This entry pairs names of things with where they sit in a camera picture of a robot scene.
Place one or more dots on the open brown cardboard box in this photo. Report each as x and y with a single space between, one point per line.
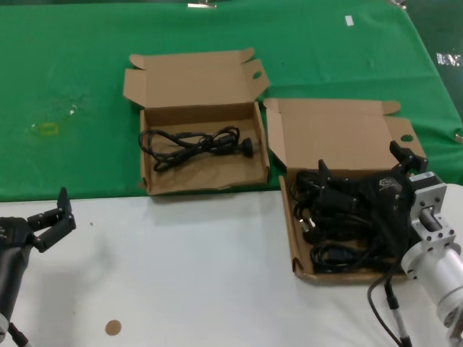
202 177
332 133

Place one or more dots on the yellow tape square outline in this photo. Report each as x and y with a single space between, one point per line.
48 125

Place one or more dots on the round brown cardboard disc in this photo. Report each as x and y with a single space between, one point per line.
113 327

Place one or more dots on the silver metal table clip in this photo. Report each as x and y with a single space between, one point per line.
202 4
459 137

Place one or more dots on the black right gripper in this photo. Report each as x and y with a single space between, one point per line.
387 191

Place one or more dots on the small white tape scrap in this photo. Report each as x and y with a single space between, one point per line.
72 109

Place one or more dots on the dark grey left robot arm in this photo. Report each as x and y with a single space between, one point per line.
9 278

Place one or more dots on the white tape strip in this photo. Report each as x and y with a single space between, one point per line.
348 20

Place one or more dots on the crumpled shiny foil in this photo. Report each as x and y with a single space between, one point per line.
449 59

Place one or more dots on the green tablecloth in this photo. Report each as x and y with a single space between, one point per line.
72 54

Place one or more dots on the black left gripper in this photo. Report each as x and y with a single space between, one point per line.
14 233

